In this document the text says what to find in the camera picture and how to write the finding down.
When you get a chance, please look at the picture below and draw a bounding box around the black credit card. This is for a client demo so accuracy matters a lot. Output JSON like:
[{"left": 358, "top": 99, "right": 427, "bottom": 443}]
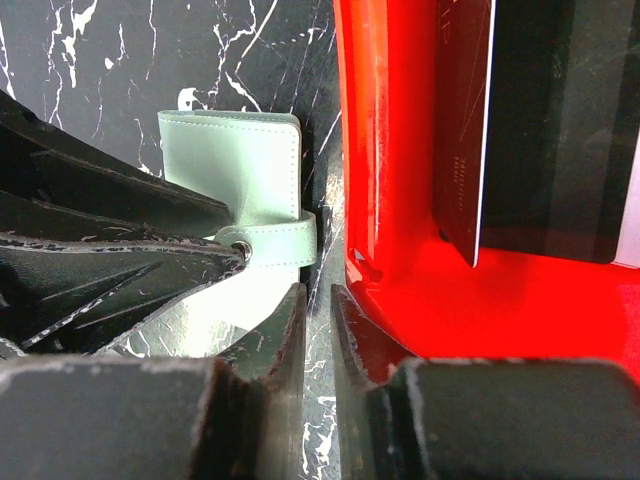
[
  {"left": 432, "top": 0, "right": 496, "bottom": 268},
  {"left": 480, "top": 1, "right": 639, "bottom": 268}
]

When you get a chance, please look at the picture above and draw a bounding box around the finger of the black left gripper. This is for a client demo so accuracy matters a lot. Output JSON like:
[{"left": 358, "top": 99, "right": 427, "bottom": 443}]
[{"left": 1, "top": 94, "right": 246, "bottom": 355}]

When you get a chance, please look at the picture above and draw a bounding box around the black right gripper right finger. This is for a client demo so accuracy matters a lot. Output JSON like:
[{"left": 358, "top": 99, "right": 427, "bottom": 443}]
[{"left": 331, "top": 285, "right": 639, "bottom": 479}]

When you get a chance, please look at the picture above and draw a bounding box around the red plastic card tray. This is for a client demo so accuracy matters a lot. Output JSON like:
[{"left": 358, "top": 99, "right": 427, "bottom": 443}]
[{"left": 334, "top": 1, "right": 639, "bottom": 375}]

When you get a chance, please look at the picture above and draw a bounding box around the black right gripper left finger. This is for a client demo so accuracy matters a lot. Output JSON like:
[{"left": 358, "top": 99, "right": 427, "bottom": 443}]
[{"left": 1, "top": 283, "right": 307, "bottom": 479}]

